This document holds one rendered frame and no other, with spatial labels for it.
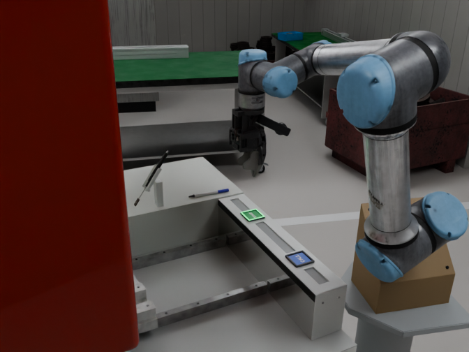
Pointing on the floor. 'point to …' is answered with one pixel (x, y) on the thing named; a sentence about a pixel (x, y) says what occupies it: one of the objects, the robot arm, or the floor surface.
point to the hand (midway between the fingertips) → (256, 172)
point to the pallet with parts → (261, 47)
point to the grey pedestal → (398, 321)
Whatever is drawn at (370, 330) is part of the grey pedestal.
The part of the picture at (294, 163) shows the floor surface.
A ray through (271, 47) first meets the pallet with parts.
